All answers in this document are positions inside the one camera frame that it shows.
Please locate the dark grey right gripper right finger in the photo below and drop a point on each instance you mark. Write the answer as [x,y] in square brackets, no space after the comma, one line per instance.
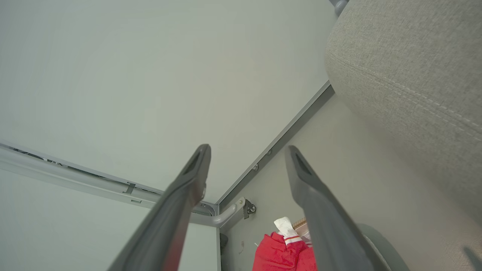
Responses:
[327,222]

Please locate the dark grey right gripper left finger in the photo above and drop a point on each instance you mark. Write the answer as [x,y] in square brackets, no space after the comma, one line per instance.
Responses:
[165,222]

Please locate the red garment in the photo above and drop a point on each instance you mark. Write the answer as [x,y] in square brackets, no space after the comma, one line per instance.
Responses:
[283,252]

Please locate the grey fabric chair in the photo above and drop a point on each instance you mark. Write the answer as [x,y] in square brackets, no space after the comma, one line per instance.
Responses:
[414,94]

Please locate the small black caster wheel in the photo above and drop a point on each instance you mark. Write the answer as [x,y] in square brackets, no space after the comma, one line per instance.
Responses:
[249,208]

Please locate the dark grey baseboard strip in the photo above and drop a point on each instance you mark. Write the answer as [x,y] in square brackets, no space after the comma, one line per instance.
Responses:
[276,146]

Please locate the grey metal frame rail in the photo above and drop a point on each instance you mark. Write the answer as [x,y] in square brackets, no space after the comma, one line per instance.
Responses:
[86,180]

